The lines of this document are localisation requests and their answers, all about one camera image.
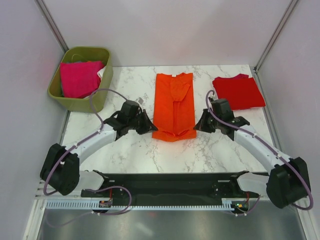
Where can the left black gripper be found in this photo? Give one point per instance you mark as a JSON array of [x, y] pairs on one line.
[[148, 126]]

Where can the magenta pink t shirt in bin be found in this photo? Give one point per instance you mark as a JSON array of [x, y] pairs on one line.
[[80, 79]]

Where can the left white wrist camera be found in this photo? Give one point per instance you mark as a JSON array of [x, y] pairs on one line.
[[139, 100]]

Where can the crimson folded t shirt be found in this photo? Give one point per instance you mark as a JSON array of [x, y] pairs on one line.
[[241, 76]]

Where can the white slotted cable duct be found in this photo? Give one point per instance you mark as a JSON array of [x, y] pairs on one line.
[[105, 204]]

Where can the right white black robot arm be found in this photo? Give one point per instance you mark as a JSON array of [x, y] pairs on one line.
[[287, 181]]

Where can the left aluminium frame post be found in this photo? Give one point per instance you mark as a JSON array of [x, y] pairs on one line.
[[52, 24]]

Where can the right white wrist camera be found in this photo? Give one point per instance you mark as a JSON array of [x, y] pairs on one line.
[[211, 99]]

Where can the orange t shirt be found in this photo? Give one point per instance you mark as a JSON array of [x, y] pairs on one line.
[[174, 107]]

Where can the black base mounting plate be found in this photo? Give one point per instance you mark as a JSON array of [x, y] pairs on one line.
[[169, 188]]

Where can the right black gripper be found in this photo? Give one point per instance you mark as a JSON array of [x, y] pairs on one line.
[[201, 125]]

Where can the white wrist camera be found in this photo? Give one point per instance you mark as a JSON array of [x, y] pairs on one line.
[[139, 100], [211, 99]]

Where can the right aluminium frame post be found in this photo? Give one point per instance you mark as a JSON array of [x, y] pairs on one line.
[[276, 34]]

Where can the white garment in bin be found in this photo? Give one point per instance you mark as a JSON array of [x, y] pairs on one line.
[[100, 75]]

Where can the aluminium frame post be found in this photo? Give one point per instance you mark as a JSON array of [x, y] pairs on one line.
[[276, 34], [52, 24]]

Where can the red folded t shirt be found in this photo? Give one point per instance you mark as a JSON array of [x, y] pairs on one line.
[[242, 94]]

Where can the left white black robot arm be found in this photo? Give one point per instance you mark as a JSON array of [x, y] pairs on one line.
[[61, 169]]

